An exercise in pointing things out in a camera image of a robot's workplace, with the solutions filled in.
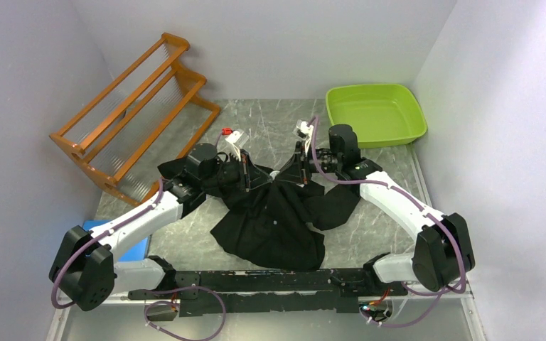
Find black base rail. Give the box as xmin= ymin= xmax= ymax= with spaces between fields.
xmin=128 ymin=268 xmax=407 ymax=317

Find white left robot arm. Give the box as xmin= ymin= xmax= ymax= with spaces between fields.
xmin=49 ymin=143 xmax=278 ymax=311

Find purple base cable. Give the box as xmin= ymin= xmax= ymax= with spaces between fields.
xmin=365 ymin=280 xmax=467 ymax=330
xmin=129 ymin=284 xmax=228 ymax=341

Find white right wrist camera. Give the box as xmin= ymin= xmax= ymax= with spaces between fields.
xmin=294 ymin=117 xmax=316 ymax=155

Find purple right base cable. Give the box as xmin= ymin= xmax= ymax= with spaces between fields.
xmin=365 ymin=280 xmax=467 ymax=330

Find orange wooden rack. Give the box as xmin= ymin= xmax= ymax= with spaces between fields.
xmin=50 ymin=33 xmax=221 ymax=206

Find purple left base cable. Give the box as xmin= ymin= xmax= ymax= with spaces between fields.
xmin=129 ymin=284 xmax=228 ymax=341

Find green plastic basin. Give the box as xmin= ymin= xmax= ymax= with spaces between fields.
xmin=326 ymin=83 xmax=427 ymax=148

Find aluminium frame rail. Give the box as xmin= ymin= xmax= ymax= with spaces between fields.
xmin=47 ymin=292 xmax=486 ymax=340

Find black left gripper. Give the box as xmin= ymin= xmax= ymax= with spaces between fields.
xmin=203 ymin=149 xmax=273 ymax=193

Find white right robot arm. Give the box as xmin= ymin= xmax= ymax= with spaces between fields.
xmin=277 ymin=120 xmax=475 ymax=296

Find black button shirt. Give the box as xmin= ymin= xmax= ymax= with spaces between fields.
xmin=157 ymin=157 xmax=363 ymax=273

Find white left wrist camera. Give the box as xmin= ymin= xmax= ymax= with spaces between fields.
xmin=218 ymin=128 xmax=250 ymax=161

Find blue foam pad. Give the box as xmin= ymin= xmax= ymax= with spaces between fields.
xmin=82 ymin=220 xmax=151 ymax=261

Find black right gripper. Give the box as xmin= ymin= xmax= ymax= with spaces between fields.
xmin=276 ymin=141 xmax=342 ymax=184

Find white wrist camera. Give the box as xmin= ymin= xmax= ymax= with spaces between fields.
xmin=218 ymin=128 xmax=250 ymax=161
xmin=294 ymin=117 xmax=316 ymax=155

